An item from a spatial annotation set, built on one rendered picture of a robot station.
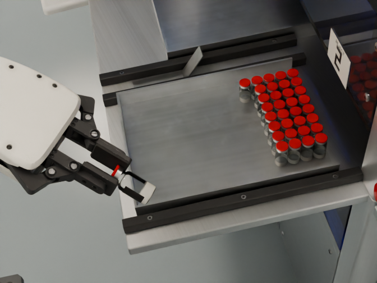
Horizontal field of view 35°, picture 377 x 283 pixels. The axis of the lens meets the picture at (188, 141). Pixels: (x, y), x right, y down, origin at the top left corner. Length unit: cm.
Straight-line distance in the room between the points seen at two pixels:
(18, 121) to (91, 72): 194
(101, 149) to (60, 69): 198
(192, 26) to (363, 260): 58
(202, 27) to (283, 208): 47
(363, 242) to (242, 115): 32
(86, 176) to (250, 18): 77
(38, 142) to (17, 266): 148
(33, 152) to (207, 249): 141
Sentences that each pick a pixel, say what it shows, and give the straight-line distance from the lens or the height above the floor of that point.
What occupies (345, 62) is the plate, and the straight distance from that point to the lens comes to 98.
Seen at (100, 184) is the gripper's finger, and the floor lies 124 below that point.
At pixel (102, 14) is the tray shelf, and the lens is 135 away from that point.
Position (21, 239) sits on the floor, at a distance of 209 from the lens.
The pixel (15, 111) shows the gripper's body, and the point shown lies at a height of 130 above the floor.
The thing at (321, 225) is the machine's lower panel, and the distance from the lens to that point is 135.
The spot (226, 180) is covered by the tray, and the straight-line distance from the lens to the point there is 101.
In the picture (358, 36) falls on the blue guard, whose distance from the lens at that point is 91.
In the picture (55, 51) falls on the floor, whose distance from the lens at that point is 266.
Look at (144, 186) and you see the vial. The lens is 60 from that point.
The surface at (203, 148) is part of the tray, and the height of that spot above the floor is 88.
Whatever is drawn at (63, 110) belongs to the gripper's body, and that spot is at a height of 128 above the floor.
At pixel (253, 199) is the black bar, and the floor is 90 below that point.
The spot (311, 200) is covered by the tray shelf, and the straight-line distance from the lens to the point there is 99.
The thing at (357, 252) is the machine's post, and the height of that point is 70.
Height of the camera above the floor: 171
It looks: 51 degrees down
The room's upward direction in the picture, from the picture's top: 8 degrees counter-clockwise
